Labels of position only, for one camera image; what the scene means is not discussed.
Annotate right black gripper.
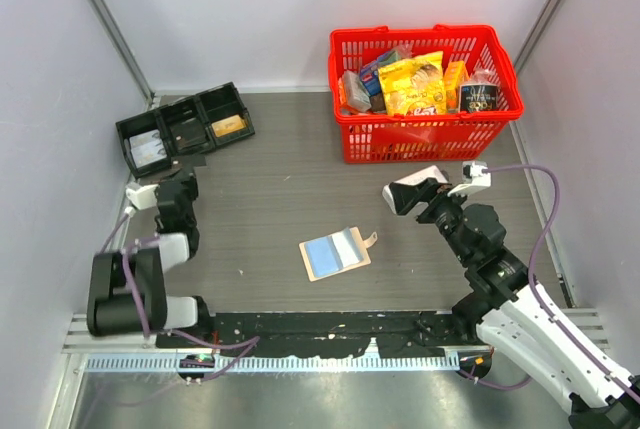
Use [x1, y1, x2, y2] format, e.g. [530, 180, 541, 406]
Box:
[390, 176, 474, 264]

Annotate dark card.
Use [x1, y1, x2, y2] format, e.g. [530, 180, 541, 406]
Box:
[169, 118, 211, 155]

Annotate beige card holder wallet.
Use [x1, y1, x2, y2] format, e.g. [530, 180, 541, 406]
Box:
[299, 227, 378, 282]

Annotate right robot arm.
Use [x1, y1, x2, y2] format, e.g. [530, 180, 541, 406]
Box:
[382, 176, 639, 428]

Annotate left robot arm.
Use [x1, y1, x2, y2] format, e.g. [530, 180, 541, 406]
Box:
[86, 165, 214, 347]

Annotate white cards in tray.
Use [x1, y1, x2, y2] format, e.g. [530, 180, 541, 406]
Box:
[128, 129, 167, 169]

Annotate gold card in tray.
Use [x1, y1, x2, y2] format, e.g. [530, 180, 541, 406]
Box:
[211, 114, 247, 138]

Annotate black three-compartment tray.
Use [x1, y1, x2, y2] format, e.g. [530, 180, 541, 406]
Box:
[115, 82, 255, 179]

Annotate red shopping basket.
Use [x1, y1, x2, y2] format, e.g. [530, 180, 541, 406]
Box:
[328, 25, 524, 164]

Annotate grey wrapped snack pack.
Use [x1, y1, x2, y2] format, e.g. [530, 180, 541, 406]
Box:
[338, 70, 371, 113]

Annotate yellow chips bag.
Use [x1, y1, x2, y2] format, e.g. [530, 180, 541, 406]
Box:
[379, 51, 447, 117]

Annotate black round can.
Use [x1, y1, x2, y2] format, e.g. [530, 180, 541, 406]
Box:
[459, 82, 498, 113]

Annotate blue snack packet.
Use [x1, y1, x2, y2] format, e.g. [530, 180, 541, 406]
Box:
[359, 47, 407, 96]

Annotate orange snack box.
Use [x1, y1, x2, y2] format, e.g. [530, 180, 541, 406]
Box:
[443, 60, 469, 113]

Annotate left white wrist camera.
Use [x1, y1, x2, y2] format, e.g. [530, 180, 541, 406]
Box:
[124, 182, 158, 217]

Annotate black mounting base plate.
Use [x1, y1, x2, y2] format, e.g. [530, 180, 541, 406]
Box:
[186, 311, 486, 359]

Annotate white cable duct strip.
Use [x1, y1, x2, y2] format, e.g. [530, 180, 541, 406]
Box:
[85, 352, 460, 374]

